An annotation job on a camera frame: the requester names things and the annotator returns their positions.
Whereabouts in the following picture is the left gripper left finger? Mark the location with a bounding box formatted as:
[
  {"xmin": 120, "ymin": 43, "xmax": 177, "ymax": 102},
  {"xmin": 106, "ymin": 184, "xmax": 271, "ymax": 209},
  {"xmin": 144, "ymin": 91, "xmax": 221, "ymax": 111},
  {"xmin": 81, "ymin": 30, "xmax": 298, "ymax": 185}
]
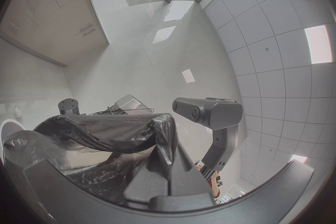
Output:
[{"xmin": 124, "ymin": 145, "xmax": 172, "ymax": 204}]

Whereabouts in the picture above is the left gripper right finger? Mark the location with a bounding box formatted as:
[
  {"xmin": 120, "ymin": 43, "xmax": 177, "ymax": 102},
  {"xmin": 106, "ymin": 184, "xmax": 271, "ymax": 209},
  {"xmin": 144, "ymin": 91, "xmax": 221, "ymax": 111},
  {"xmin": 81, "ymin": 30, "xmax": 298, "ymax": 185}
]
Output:
[{"xmin": 150, "ymin": 139, "xmax": 216, "ymax": 212}]

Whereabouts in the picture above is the black plastic bag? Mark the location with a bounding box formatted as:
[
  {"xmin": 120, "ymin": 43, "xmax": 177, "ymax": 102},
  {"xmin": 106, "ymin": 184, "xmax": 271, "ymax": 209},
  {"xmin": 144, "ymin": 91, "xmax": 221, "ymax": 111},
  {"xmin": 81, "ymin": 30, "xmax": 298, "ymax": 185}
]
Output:
[{"xmin": 3, "ymin": 113, "xmax": 181, "ymax": 205}]

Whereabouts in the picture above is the white trash bin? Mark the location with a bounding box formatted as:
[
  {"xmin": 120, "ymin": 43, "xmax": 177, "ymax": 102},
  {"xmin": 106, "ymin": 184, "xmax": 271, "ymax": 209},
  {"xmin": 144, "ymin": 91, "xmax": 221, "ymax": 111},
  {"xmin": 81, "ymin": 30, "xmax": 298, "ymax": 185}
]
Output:
[{"xmin": 0, "ymin": 119, "xmax": 25, "ymax": 158}]

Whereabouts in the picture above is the person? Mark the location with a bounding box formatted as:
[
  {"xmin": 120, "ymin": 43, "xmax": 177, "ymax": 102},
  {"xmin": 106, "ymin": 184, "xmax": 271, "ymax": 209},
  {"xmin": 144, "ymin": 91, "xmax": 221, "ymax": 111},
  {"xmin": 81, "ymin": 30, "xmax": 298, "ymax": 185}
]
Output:
[{"xmin": 195, "ymin": 161, "xmax": 223, "ymax": 198}]

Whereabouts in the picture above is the beige cabinet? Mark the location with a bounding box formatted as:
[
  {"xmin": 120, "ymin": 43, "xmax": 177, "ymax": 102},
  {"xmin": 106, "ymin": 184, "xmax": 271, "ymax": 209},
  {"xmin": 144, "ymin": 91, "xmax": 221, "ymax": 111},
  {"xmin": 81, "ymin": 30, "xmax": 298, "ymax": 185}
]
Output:
[{"xmin": 0, "ymin": 0, "xmax": 110, "ymax": 66}]

